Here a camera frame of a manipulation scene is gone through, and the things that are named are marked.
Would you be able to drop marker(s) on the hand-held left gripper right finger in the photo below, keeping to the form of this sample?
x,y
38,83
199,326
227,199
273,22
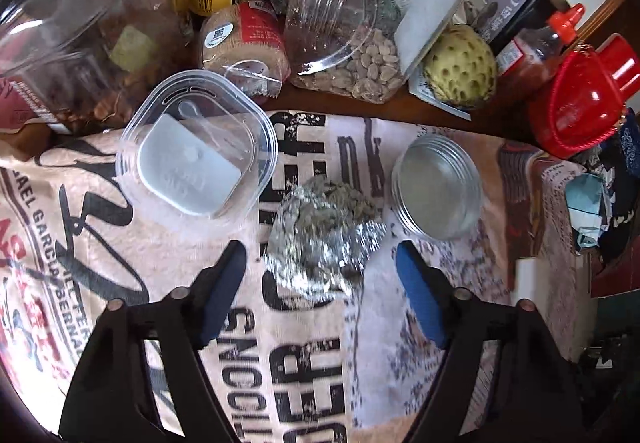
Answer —
x,y
420,295

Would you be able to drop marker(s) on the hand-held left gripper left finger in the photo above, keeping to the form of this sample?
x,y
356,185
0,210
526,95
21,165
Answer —
x,y
220,295

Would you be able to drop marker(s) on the aluminium foil ball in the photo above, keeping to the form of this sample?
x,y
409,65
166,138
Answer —
x,y
320,233

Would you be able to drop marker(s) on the white cylinder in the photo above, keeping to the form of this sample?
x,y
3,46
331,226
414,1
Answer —
x,y
526,280

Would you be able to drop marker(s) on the printed tablecloth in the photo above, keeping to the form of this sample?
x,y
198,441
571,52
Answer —
x,y
125,243

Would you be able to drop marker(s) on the round clear glass dish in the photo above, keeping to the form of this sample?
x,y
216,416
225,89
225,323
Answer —
x,y
435,188

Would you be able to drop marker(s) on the clear square plastic container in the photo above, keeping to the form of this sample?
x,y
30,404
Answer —
x,y
190,163

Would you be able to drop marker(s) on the light blue plastic bag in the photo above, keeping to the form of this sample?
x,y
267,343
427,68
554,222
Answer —
x,y
587,208

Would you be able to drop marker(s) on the white paper packet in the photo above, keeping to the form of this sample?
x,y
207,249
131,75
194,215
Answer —
x,y
425,95

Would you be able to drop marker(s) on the clear plastic wrapper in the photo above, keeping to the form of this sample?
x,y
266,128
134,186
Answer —
x,y
255,80

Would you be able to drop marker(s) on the green custard apple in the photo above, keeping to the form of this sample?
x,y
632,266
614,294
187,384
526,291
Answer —
x,y
460,65

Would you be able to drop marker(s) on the dark blue garment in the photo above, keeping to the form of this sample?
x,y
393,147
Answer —
x,y
625,183

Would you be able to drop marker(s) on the red plastic jug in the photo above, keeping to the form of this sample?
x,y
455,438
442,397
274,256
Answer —
x,y
575,98

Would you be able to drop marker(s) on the burlap wrapped jar red label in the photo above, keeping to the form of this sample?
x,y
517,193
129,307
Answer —
x,y
245,38

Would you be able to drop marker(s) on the red cap chili sauce bottle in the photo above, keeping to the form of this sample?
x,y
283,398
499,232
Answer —
x,y
540,48

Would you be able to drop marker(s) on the clear jar with pale seeds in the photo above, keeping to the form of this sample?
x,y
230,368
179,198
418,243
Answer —
x,y
350,23

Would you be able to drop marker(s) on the clear jar with brown nuts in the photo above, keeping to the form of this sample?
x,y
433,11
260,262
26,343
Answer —
x,y
85,48

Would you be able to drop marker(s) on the dark sauce bottle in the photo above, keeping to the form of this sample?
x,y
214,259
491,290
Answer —
x,y
520,8

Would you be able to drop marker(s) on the wooden door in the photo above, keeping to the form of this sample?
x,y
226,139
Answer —
x,y
602,13

